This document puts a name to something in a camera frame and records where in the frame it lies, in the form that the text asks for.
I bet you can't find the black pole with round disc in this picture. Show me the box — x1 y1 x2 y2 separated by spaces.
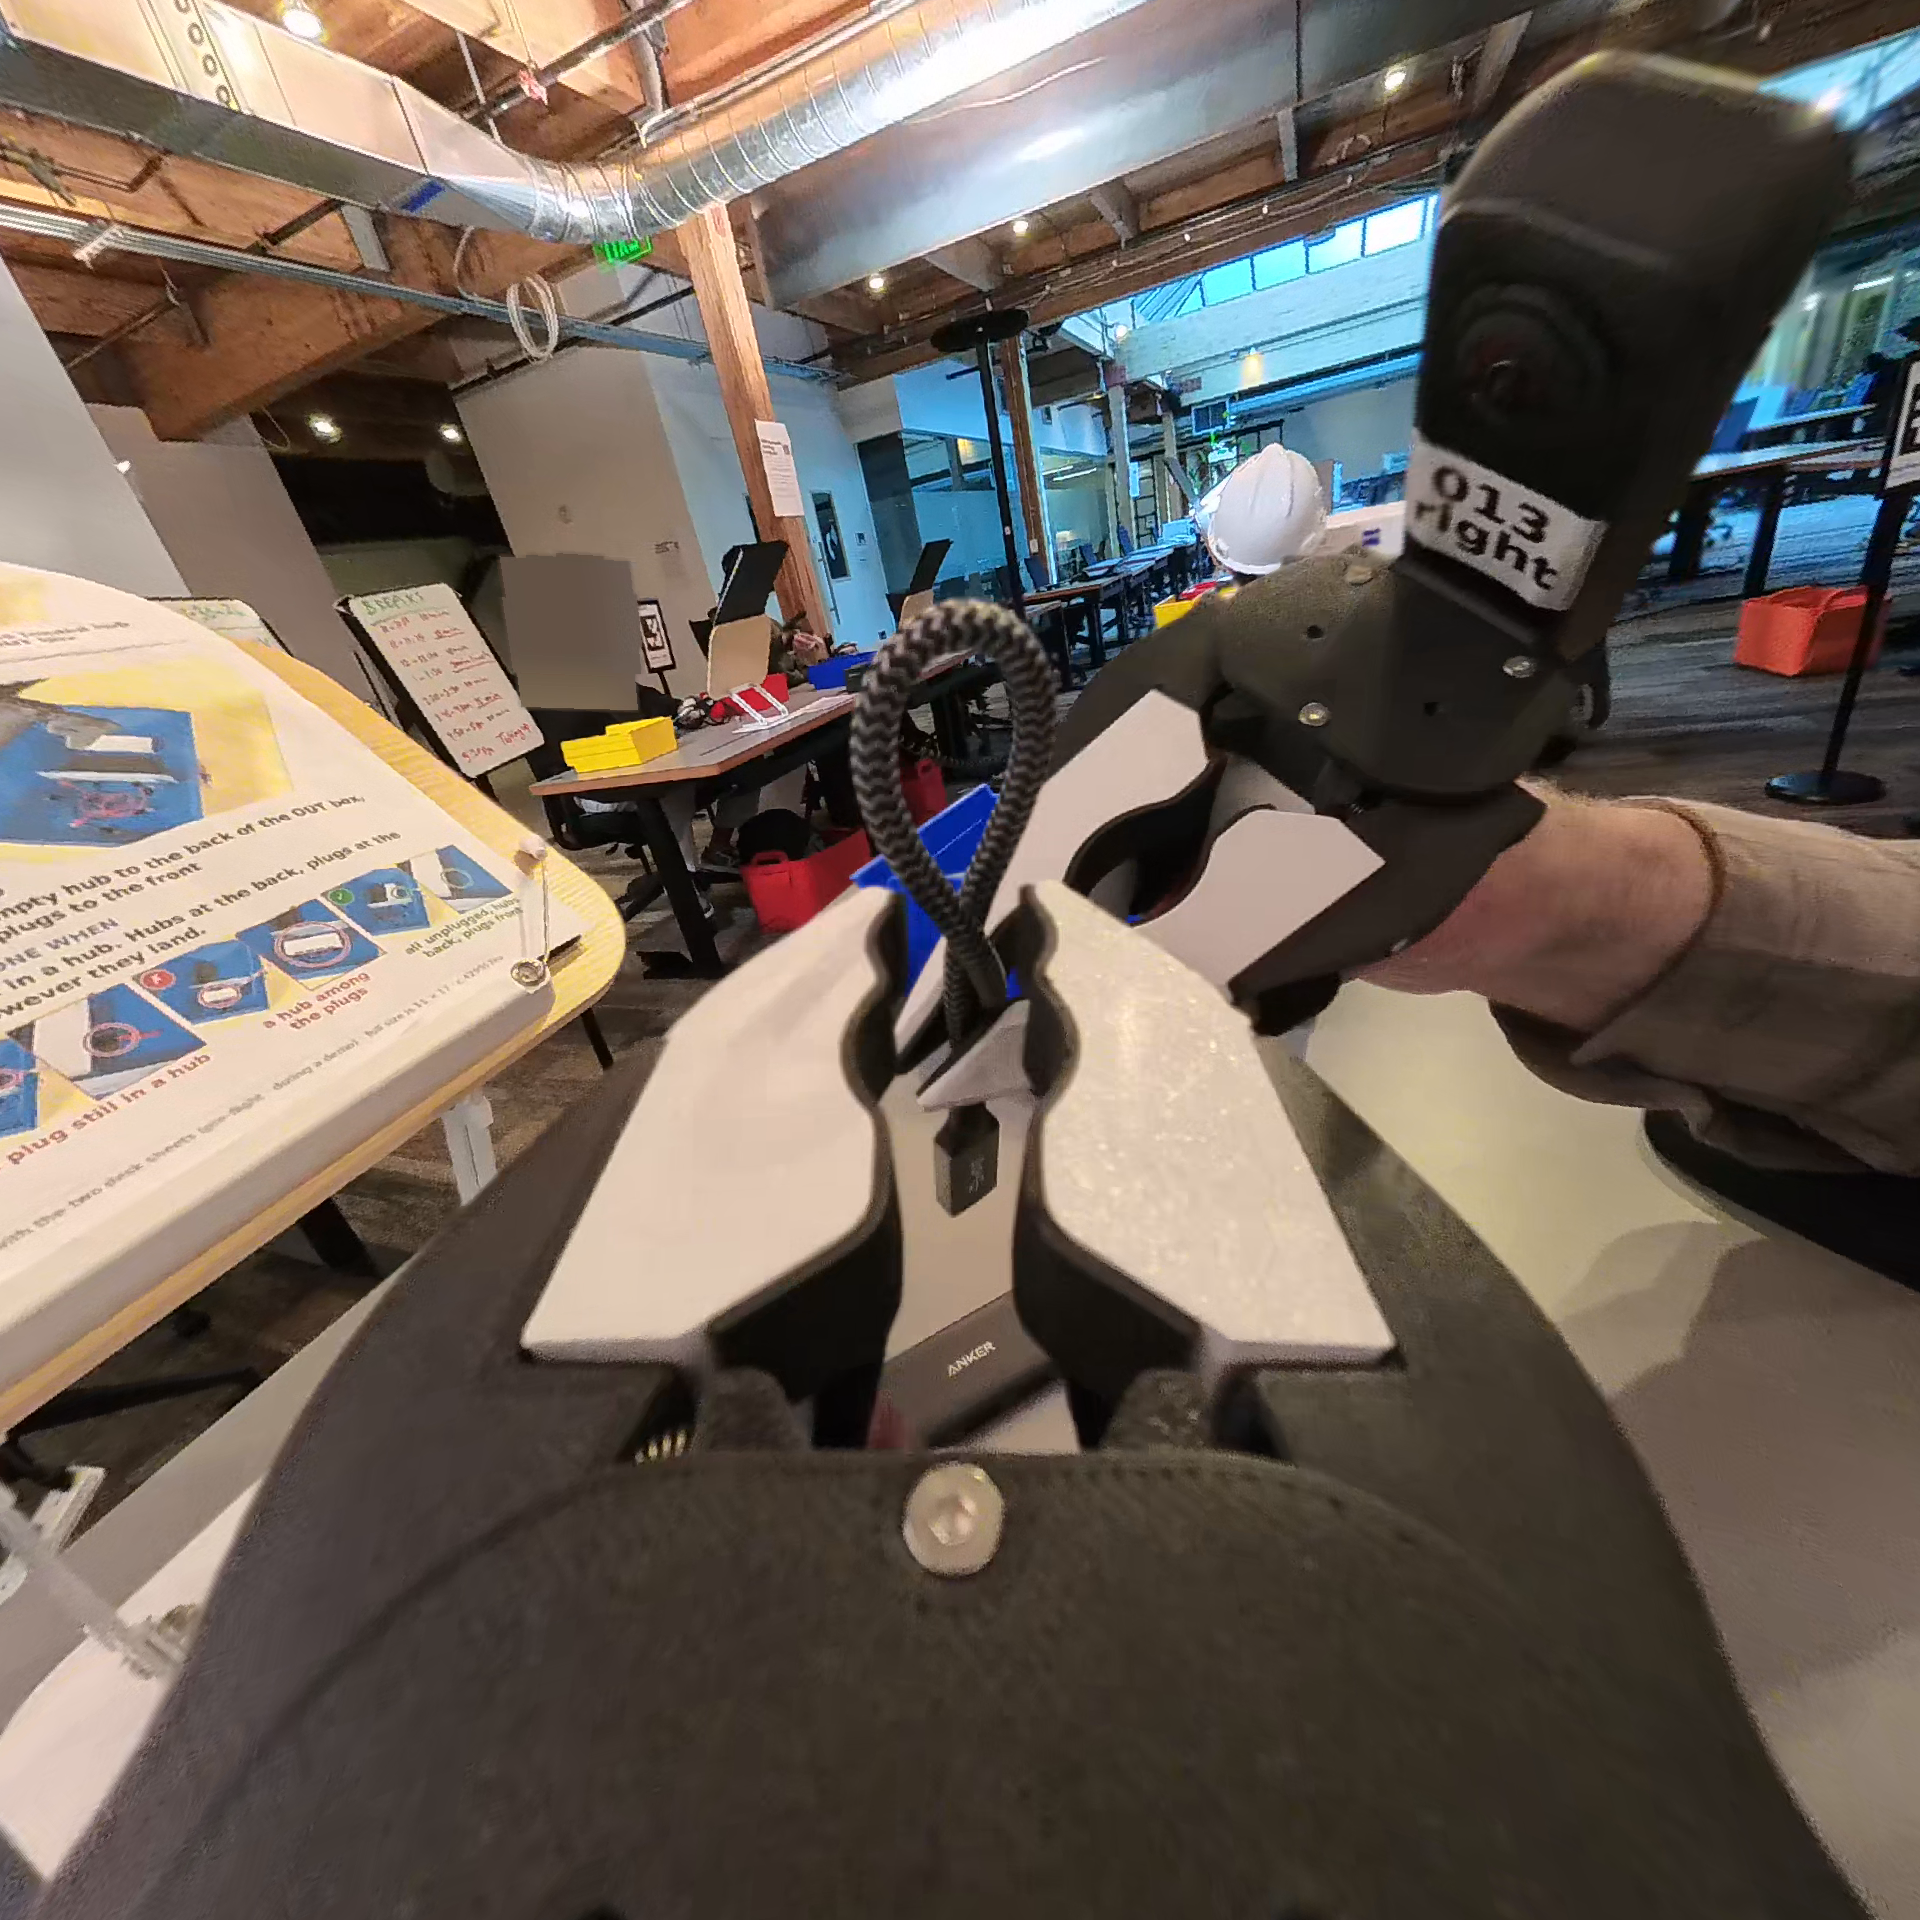
930 302 1040 601

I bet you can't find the grey work table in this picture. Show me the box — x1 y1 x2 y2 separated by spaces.
534 677 1010 980

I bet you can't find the person's right hand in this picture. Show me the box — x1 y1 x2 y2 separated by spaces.
1368 785 1722 1039

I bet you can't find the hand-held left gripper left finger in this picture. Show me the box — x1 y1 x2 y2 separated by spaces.
525 887 906 1412

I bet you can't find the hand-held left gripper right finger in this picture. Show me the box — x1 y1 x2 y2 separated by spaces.
1014 887 1396 1412

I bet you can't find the blue storage bin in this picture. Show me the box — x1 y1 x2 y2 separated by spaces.
856 785 1040 998

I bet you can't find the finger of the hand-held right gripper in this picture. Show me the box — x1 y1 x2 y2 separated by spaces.
1136 796 1393 1009
897 690 1220 1052

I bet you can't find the red storage bin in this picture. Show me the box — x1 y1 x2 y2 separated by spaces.
1734 583 1888 681
746 824 880 935

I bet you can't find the braided usb cable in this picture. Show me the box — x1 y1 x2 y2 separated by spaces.
850 593 1058 1216

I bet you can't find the white hard hat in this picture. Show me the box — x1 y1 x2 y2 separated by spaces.
1195 445 1331 581

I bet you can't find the handwritten whiteboard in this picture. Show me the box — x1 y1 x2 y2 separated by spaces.
346 583 550 781

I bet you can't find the yellow storage bin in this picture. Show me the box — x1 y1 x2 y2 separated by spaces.
563 714 683 777

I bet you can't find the black sign stanchion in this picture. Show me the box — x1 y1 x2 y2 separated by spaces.
1771 353 1920 809

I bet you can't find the instruction sheet wooden board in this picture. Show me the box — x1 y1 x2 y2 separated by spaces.
0 561 628 1431

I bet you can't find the wooden post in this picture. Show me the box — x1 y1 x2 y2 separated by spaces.
673 210 829 638

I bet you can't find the white object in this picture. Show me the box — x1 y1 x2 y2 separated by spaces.
870 1036 1058 1448

